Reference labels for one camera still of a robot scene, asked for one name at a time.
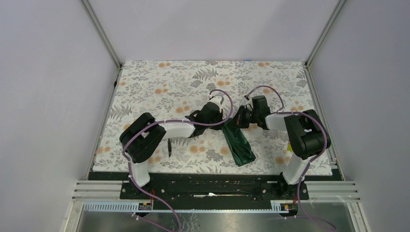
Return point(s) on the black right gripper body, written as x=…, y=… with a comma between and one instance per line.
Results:
x=250, y=117

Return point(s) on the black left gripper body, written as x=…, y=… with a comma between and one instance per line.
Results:
x=218, y=118

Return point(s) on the dark green cloth napkin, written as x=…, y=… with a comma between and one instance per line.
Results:
x=238, y=144

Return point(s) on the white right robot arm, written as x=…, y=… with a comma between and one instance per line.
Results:
x=307, y=136

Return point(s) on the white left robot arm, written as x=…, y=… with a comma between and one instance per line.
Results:
x=143, y=136

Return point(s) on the floral patterned table mat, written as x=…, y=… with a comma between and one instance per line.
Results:
x=174, y=89

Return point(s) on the colourful toy block stack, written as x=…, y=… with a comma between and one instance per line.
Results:
x=289, y=148

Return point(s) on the black table knife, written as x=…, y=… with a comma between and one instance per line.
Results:
x=169, y=147

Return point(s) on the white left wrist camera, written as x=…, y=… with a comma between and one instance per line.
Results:
x=218, y=101

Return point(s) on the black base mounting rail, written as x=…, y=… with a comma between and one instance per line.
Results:
x=208, y=191

